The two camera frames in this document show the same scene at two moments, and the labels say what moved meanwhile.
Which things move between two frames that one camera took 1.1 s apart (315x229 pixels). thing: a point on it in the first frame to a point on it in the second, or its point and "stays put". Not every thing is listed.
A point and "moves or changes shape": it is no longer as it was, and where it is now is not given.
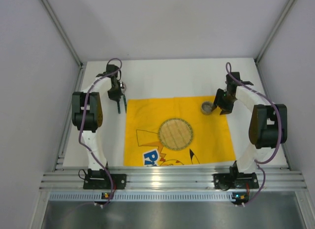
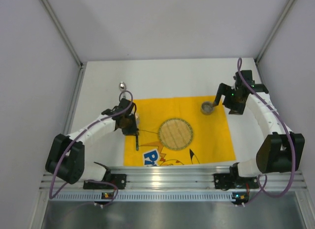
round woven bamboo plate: (175, 134) stays put
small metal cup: (206, 107) stays put
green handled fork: (118, 107) moves or changes shape
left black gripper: (116, 96) to (131, 132)
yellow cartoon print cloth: (211, 141) stays put
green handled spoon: (124, 89) stays put
